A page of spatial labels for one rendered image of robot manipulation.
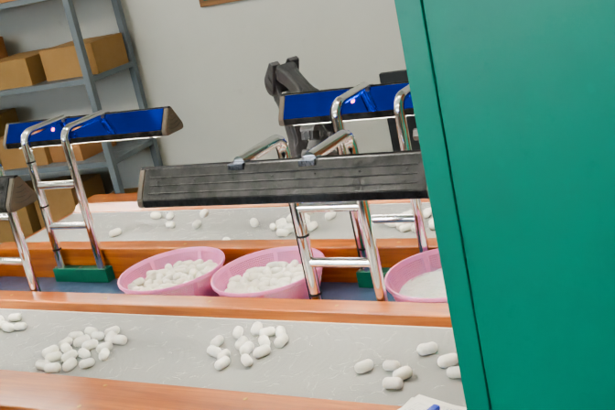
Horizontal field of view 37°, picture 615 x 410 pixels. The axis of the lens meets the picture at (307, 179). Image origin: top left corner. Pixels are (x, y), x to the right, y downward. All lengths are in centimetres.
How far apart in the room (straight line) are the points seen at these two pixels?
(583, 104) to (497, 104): 9
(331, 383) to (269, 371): 14
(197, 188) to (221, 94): 309
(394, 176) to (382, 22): 288
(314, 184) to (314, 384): 35
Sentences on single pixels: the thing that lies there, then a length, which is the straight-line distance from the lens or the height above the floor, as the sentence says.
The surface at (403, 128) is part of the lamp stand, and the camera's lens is 193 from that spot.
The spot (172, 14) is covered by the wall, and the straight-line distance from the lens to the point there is 482.
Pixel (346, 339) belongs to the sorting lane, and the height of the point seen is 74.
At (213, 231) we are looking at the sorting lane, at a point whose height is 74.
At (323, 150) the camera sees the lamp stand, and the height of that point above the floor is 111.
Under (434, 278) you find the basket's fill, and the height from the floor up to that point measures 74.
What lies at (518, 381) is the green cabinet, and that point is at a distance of 109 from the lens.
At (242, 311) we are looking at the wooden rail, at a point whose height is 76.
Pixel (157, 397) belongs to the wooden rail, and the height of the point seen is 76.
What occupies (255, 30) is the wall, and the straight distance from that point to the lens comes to 460.
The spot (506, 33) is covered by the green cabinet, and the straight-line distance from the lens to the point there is 94.
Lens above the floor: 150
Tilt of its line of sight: 16 degrees down
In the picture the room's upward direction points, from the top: 12 degrees counter-clockwise
